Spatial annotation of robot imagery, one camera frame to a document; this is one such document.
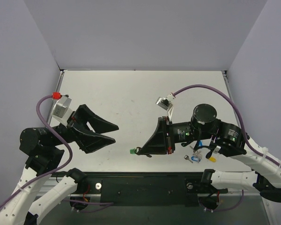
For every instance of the yellow key tag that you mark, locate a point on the yellow key tag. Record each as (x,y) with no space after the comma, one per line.
(212,159)

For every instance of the blue tag key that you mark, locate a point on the blue tag key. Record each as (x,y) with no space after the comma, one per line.
(192,159)

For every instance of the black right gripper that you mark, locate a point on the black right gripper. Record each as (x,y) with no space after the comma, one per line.
(167,135)

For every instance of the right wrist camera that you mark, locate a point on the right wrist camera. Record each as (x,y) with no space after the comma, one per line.
(167,104)

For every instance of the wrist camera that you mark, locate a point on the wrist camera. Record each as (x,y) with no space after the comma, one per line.
(62,111)
(167,104)

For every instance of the silver key cluster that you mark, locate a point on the silver key cluster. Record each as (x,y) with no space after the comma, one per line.
(196,151)

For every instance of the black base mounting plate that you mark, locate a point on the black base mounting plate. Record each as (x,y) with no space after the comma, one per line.
(146,188)

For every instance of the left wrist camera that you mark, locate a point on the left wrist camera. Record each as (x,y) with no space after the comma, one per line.
(62,111)

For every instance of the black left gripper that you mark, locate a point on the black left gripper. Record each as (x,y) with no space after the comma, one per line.
(73,126)

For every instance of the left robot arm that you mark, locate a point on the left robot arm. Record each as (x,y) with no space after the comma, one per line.
(40,144)

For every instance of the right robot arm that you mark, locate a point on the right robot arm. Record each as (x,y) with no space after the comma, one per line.
(206,131)

